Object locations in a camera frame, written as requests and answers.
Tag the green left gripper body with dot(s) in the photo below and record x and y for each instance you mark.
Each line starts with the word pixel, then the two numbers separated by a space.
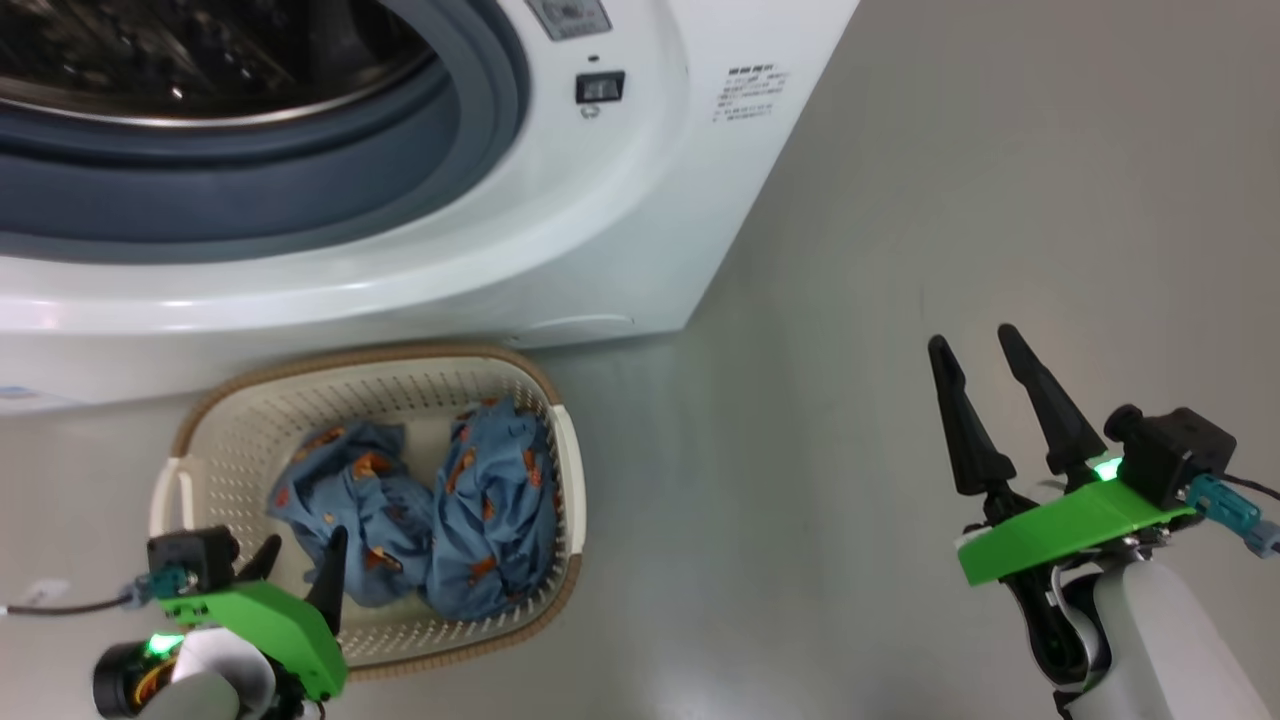
pixel 280 625

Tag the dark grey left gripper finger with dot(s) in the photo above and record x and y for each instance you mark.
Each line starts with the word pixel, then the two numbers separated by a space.
pixel 330 585
pixel 260 565

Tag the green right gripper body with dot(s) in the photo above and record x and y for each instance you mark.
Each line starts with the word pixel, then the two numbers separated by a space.
pixel 1080 525

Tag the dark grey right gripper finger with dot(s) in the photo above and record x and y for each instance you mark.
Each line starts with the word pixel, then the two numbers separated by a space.
pixel 975 450
pixel 1065 430

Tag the blue patterned garment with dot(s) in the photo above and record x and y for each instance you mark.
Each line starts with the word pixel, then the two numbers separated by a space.
pixel 340 500
pixel 490 520

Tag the white front-load washing machine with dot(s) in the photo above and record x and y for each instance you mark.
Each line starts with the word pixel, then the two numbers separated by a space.
pixel 640 200

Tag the cream perforated laundry basket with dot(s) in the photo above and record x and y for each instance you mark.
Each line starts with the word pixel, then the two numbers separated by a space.
pixel 400 390

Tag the round white filter cover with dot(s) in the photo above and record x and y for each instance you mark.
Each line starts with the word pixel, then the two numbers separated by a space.
pixel 580 324

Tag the printed text label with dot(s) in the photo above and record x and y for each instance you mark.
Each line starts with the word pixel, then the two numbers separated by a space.
pixel 750 95

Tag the grey warning sticker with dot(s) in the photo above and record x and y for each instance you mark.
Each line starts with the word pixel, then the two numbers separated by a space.
pixel 570 15

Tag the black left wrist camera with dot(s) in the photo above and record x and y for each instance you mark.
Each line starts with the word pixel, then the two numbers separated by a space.
pixel 195 555

